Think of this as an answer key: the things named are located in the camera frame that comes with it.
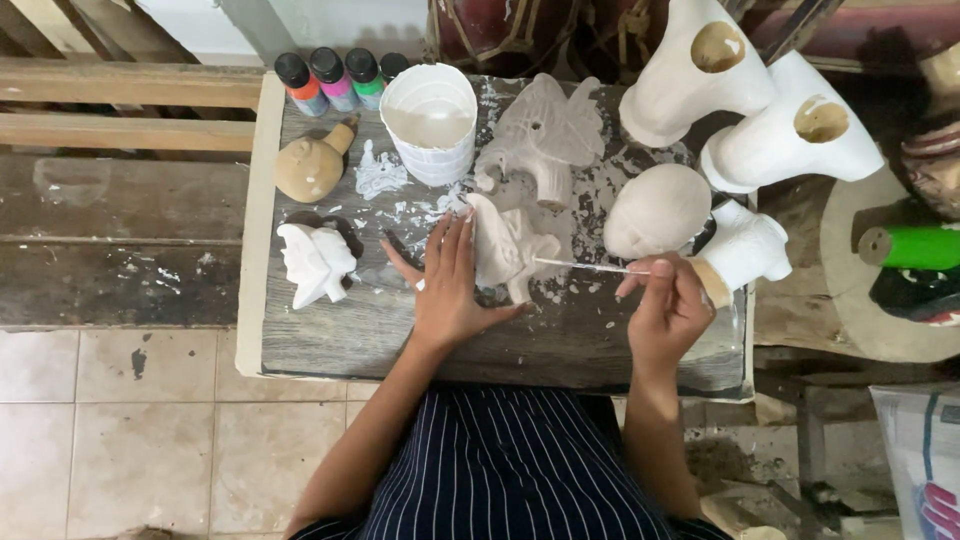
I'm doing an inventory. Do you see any person's left hand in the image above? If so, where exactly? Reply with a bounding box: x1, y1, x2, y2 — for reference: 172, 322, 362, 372
380, 207, 538, 350

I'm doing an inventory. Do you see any person's right hand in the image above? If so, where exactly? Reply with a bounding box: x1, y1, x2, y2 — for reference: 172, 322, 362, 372
615, 253, 718, 369

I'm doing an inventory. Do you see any unpainted carved wooden figure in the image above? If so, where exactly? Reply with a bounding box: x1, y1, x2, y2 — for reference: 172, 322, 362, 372
465, 192, 564, 306

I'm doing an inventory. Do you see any thin white paintbrush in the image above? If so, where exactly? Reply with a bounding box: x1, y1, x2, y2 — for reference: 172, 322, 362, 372
532, 257, 652, 276

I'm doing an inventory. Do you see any white carving with wood base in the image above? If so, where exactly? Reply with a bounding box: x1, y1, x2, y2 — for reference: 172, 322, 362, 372
688, 198, 794, 311

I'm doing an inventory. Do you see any round pale wooden head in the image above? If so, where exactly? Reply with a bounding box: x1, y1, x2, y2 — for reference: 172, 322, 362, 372
603, 163, 713, 262

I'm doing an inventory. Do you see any small white painted carving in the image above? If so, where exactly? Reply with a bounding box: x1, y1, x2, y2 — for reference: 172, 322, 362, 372
276, 222, 359, 312

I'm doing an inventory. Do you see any round wooden slab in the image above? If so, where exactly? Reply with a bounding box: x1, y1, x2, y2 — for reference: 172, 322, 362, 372
818, 165, 960, 366

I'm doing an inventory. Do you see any white plastic paint cup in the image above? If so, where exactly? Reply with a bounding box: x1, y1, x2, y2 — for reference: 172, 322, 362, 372
378, 63, 480, 189

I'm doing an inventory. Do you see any navy striped apron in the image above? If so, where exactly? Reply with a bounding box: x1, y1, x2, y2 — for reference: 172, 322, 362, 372
288, 385, 734, 540

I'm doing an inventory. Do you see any tan round wooden figure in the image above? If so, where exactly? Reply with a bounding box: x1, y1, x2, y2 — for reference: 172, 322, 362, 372
273, 114, 362, 204

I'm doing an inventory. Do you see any heap of wood offcuts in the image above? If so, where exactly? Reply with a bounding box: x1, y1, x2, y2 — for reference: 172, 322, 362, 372
681, 390, 905, 540

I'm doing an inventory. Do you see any large winged carved figure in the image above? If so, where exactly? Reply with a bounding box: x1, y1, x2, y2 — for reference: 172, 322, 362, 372
473, 72, 606, 213

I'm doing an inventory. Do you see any tall white statue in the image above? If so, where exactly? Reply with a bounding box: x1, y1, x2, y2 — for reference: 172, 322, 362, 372
699, 50, 887, 195
618, 0, 780, 150

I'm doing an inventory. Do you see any green paint bottle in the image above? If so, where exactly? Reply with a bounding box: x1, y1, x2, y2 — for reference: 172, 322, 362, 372
344, 47, 387, 111

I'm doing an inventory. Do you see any black-capped paint bottle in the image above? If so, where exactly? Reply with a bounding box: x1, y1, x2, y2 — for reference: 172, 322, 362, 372
378, 51, 411, 84

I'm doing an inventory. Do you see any pink paint bottle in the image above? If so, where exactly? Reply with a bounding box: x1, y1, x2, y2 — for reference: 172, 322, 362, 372
309, 46, 360, 114

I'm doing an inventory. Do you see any black painted mask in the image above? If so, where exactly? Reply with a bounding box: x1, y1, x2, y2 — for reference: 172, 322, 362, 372
869, 266, 960, 329

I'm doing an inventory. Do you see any orange paint bottle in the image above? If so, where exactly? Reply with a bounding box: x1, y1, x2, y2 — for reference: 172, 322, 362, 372
273, 52, 330, 118

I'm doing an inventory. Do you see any green cylinder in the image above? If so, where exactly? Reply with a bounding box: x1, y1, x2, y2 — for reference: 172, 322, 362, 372
858, 223, 960, 271

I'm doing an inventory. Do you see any dark red drum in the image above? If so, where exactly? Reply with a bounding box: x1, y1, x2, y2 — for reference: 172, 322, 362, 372
426, 0, 588, 78

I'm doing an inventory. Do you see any white woven sack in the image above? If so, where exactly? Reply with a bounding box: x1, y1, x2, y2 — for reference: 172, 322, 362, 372
869, 383, 960, 540

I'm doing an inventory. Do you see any painted wooden mask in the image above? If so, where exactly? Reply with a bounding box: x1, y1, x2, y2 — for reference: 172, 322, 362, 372
900, 118, 960, 223

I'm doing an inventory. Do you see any wooden bench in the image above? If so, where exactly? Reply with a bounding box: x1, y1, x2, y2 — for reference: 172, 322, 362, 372
0, 58, 265, 332

